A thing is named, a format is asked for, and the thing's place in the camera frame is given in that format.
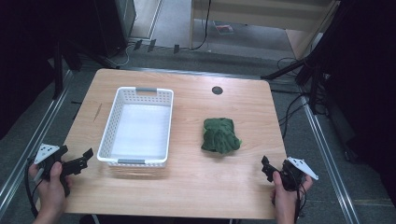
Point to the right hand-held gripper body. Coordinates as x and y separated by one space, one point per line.
292 175

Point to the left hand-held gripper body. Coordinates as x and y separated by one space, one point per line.
46 151

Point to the person's right hand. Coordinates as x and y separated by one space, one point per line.
285 200

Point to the person's left hand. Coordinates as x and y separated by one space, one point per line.
51 194

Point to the white plastic basket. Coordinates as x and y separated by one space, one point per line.
137 130

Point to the green crumpled cloth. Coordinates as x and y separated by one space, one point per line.
220 135

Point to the black metal stand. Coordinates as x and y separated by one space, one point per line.
58 71

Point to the black round table grommet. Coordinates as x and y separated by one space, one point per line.
217 90

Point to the black tripod stand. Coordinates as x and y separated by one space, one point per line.
313 81

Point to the black tape strip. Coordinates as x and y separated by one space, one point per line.
176 48
137 44
151 45

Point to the dark curtain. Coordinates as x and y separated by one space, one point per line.
364 77

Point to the dark cabinet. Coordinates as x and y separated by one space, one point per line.
116 25

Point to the red printed paper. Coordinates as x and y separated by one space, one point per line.
223 28

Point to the metal floor rail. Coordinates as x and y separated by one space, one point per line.
34 130
193 72
330 161

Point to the light wooden furniture frame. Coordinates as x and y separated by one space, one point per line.
264 14

